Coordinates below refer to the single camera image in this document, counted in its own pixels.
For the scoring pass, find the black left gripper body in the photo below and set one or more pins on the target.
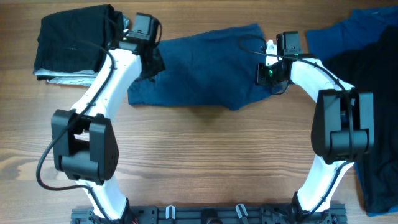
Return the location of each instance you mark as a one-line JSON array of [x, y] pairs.
[[158, 65]]

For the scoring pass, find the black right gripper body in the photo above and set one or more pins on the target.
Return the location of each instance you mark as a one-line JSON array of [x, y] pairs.
[[268, 77]]

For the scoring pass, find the blue t-shirt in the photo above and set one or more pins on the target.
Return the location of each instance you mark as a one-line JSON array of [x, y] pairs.
[[363, 27]]

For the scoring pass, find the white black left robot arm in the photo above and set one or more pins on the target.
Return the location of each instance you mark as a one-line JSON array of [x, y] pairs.
[[83, 142]]

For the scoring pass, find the black t-shirt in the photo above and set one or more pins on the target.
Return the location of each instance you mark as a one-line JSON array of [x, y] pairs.
[[374, 68]]

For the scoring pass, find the grey folded garment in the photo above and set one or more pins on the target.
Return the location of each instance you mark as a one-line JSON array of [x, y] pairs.
[[77, 77]]

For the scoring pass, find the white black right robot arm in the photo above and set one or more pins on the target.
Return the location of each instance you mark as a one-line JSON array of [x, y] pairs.
[[343, 121]]

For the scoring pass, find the blue denim shorts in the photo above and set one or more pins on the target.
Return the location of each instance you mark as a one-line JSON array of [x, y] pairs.
[[212, 68]]

